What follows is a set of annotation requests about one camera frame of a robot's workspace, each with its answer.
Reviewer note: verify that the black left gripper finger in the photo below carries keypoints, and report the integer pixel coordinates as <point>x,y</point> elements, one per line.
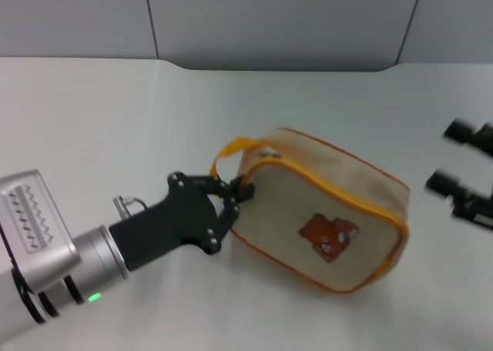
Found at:
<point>233,210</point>
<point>219,187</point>

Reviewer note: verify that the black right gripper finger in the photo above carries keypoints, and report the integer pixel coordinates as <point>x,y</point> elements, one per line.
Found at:
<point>445,182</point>
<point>460,131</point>

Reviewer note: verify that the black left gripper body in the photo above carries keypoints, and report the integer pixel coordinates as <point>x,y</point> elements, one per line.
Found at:
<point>181,216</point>

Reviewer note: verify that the beige bear-print zipper bag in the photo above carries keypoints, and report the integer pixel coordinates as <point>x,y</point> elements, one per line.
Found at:
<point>346,197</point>

